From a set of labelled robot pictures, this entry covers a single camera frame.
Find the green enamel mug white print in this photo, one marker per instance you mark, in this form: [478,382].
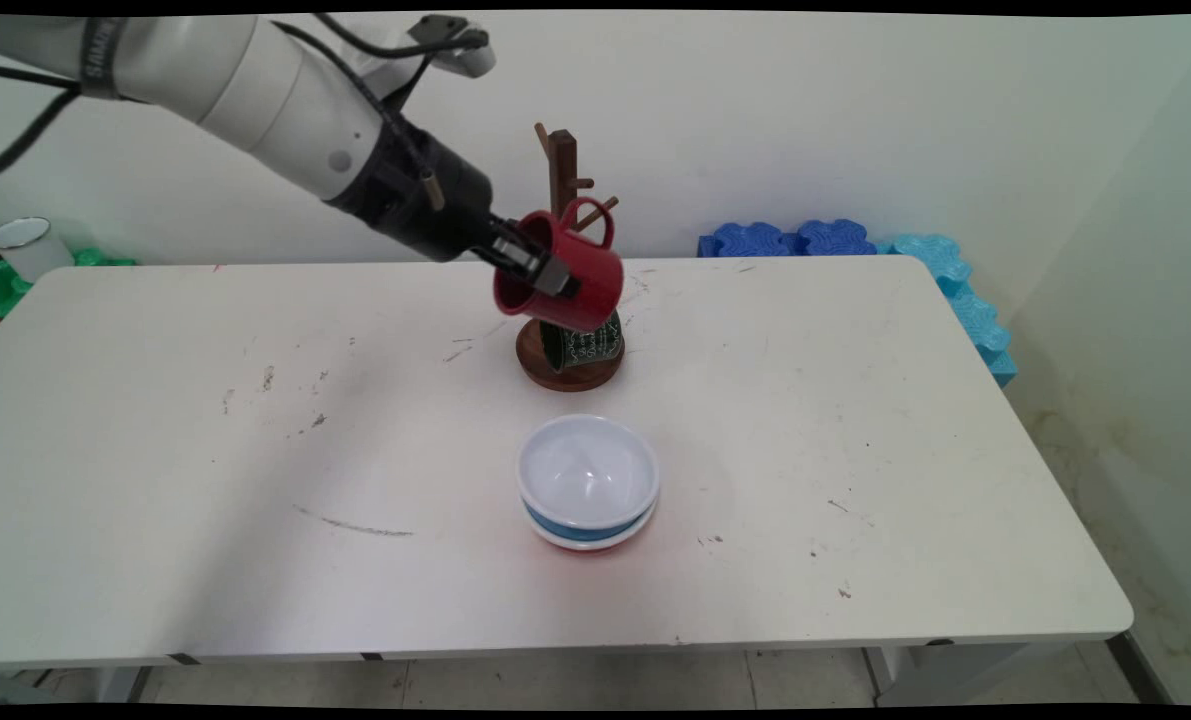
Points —
[590,348]

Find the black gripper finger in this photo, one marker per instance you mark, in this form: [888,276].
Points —
[550,275]
[508,230]

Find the white bowl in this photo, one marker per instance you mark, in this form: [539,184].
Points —
[587,475]

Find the white enamel mug dark rim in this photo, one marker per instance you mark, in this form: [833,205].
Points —
[30,250]

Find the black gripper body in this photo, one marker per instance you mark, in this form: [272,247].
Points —
[415,195]

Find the light blue foam block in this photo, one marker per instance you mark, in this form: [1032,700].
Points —
[1003,368]
[977,318]
[930,255]

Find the dark wooden mug tree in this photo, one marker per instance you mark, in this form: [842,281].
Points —
[562,165]

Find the red enamel mug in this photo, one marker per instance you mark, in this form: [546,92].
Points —
[590,280]

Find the dark blue foam block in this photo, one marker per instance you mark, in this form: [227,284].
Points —
[835,238]
[750,240]

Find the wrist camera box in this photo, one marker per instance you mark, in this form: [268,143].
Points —
[460,50]

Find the blue bowl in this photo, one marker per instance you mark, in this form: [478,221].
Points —
[580,528]

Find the green foam block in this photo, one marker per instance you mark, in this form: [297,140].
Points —
[3,285]
[105,258]

